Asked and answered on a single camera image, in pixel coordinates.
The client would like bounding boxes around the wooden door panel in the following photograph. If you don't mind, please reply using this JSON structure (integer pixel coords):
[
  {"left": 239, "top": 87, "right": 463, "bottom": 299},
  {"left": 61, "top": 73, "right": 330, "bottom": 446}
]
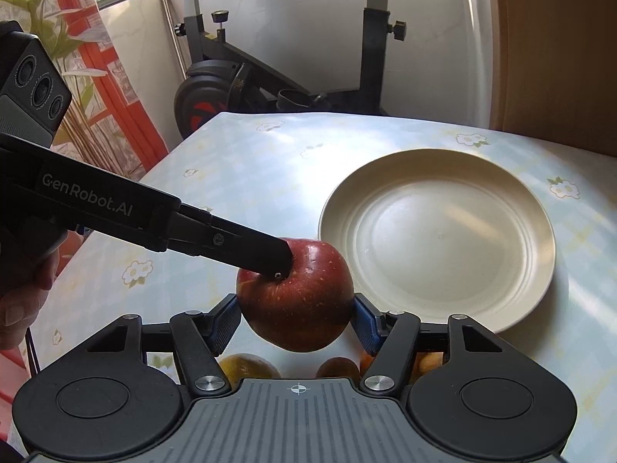
[{"left": 489, "top": 0, "right": 616, "bottom": 156}]

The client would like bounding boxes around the cream round plate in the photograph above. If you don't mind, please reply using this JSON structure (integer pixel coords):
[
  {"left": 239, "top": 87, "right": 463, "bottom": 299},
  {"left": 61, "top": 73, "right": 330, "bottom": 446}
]
[{"left": 319, "top": 149, "right": 556, "bottom": 332}]

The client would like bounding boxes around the orange mandarin right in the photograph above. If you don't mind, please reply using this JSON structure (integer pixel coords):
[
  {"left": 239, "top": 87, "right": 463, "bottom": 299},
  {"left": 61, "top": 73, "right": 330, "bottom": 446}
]
[{"left": 412, "top": 352, "right": 443, "bottom": 379}]

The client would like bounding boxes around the black camera box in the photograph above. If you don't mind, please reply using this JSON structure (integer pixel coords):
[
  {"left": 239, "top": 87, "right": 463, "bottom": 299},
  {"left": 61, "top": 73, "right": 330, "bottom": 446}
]
[{"left": 0, "top": 21, "right": 72, "bottom": 149}]

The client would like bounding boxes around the large red apple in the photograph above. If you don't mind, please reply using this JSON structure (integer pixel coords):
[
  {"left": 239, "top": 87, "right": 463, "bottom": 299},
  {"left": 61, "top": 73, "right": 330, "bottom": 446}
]
[{"left": 236, "top": 238, "right": 354, "bottom": 352}]

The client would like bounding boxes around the floral orange curtain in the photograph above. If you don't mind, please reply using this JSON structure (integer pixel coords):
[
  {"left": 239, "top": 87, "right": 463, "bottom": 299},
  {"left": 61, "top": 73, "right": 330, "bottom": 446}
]
[{"left": 1, "top": 0, "right": 169, "bottom": 181}]

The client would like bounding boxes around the small brown-orange fruit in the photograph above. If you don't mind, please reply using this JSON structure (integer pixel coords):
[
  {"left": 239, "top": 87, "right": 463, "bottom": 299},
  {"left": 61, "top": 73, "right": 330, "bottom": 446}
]
[{"left": 316, "top": 357, "right": 361, "bottom": 385}]

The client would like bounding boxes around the black exercise bike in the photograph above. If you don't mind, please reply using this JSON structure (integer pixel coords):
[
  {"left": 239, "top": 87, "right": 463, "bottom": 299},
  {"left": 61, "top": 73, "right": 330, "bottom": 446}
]
[{"left": 117, "top": 0, "right": 451, "bottom": 140}]

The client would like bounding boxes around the person's left hand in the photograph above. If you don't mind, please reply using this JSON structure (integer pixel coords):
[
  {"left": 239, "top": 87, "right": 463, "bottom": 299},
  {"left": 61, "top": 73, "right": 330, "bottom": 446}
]
[{"left": 0, "top": 250, "right": 60, "bottom": 350}]

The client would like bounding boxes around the orange mandarin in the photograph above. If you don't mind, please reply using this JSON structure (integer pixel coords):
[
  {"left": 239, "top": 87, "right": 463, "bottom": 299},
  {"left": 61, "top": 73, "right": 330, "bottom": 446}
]
[
  {"left": 412, "top": 352, "right": 443, "bottom": 379},
  {"left": 359, "top": 351, "right": 374, "bottom": 376}
]

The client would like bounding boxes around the yellow-green apple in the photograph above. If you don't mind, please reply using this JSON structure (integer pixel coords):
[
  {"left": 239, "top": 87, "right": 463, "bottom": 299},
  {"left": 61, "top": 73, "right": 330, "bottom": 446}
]
[{"left": 219, "top": 353, "right": 280, "bottom": 388}]

